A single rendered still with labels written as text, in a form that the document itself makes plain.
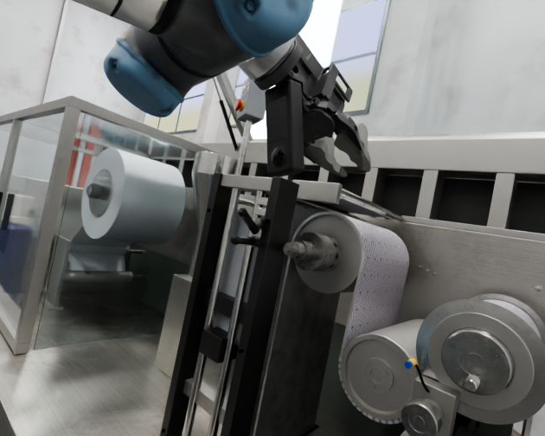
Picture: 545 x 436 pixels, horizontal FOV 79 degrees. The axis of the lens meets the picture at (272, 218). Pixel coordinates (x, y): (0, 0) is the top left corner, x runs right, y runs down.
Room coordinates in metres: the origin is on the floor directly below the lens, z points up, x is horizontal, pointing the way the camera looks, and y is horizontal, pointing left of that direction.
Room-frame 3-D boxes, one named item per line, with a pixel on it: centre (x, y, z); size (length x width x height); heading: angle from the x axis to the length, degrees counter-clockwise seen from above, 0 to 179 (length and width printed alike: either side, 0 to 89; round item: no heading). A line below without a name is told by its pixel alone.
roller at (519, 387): (0.52, -0.37, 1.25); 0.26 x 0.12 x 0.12; 140
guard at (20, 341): (1.46, 0.87, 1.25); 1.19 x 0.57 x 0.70; 50
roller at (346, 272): (0.69, -0.19, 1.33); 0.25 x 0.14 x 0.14; 140
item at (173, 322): (0.97, 0.19, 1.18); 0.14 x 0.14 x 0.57
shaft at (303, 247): (0.52, -0.05, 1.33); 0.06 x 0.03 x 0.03; 140
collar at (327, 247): (0.57, -0.09, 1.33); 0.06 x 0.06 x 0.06; 50
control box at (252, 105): (0.80, 0.11, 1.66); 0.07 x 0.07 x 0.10; 25
